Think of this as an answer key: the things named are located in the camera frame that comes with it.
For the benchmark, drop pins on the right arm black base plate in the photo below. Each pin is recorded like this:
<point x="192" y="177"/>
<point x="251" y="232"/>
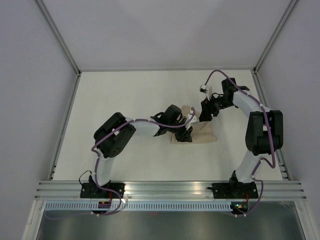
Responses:
<point x="239" y="191"/>

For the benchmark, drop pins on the beige cloth napkin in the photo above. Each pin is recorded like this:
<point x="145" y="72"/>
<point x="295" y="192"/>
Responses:
<point x="202" y="132"/>

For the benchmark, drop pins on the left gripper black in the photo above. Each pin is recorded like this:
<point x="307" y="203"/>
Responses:
<point x="185" y="135"/>

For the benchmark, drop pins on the white slotted cable duct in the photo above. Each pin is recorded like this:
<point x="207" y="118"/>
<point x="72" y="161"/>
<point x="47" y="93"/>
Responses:
<point x="223" y="206"/>

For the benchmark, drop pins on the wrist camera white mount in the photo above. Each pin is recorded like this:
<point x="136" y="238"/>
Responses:
<point x="191" y="118"/>
<point x="207" y="90"/>

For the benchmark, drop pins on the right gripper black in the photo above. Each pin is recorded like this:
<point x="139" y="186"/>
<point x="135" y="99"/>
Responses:
<point x="207" y="109"/>

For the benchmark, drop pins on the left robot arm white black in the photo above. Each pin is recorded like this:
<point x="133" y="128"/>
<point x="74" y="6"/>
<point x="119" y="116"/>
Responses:
<point x="113" y="136"/>

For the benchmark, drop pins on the aluminium frame post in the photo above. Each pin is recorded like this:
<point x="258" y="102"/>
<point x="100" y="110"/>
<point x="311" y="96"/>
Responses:
<point x="57" y="35"/>
<point x="275" y="34"/>

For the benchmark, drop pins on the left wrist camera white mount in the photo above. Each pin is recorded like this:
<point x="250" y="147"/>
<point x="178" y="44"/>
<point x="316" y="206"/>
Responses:
<point x="191" y="118"/>

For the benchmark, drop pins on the aluminium mounting rail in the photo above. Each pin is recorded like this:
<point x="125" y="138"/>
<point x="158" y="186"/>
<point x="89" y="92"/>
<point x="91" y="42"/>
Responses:
<point x="168" y="190"/>

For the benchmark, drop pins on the right aluminium frame post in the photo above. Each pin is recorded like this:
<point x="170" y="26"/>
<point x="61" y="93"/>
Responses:
<point x="275" y="34"/>

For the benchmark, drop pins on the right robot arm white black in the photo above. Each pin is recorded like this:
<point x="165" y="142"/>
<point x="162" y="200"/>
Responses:
<point x="264" y="135"/>

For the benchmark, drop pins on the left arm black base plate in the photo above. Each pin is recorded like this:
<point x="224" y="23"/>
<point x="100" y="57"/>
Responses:
<point x="91" y="191"/>

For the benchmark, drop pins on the left aluminium frame post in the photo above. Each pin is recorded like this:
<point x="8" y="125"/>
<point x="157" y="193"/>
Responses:
<point x="57" y="35"/>

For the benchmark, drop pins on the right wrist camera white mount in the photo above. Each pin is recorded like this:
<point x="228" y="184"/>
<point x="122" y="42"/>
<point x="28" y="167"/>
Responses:
<point x="207" y="90"/>

